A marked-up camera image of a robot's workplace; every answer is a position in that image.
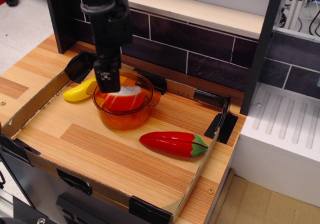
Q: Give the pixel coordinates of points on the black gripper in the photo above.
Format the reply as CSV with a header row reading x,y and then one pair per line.
x,y
111,28

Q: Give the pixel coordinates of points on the salmon sushi toy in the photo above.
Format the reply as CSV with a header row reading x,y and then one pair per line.
x,y
127,99

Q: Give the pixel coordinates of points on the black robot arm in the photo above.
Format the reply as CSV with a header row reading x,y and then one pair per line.
x,y
111,28

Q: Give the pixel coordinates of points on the orange transparent plastic pot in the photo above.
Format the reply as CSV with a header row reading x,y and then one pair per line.
x,y
126,120

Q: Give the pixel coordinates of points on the yellow toy banana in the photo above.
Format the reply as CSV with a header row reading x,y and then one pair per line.
x,y
79,92

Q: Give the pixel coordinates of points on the red toy chili pepper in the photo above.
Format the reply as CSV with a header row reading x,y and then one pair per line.
x,y
182,144

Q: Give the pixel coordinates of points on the dark shelf with tile backsplash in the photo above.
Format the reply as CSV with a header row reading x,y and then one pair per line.
x,y
220,48

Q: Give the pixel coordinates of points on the black oven handle panel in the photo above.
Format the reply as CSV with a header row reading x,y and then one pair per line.
x,y
90,211

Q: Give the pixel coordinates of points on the aluminium frame with cables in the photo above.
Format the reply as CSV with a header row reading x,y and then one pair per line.
x,y
299,18

